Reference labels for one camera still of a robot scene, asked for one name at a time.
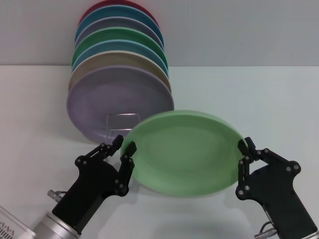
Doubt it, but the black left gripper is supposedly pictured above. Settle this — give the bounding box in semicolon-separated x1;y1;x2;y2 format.
51;134;138;236

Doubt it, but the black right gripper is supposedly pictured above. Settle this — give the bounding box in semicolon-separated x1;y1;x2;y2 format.
235;136;319;235

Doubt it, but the light green plate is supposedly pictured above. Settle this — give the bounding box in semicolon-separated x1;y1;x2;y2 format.
120;110;246;199

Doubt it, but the lavender plate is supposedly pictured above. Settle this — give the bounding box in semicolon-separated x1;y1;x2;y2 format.
66;65;175;145

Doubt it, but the beige plate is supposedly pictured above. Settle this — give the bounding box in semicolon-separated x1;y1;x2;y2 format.
68;50;172;95

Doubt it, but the light blue plate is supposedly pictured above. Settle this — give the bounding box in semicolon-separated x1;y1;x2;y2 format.
71;39;169;75

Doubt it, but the dark green plate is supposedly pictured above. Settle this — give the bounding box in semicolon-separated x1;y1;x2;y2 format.
72;27;167;66

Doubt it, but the grey purple plate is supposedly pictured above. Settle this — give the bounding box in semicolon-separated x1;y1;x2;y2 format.
74;16;164;49

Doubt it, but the teal blue plate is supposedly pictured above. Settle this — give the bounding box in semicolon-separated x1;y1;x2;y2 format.
74;4;163;43

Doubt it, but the maroon plate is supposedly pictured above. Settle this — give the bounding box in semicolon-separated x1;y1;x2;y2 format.
78;0;158;25

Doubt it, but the metal wire plate rack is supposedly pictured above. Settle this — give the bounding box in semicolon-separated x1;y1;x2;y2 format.
104;113;140;162

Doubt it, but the left arm cable connector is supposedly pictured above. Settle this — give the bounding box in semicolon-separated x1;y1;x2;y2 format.
48;189;66;200

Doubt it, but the arm cable connector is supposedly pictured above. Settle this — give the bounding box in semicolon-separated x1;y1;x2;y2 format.
253;220;280;239
48;189;66;200

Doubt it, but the right arm cable connector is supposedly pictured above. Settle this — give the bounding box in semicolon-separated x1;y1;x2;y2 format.
253;220;280;239

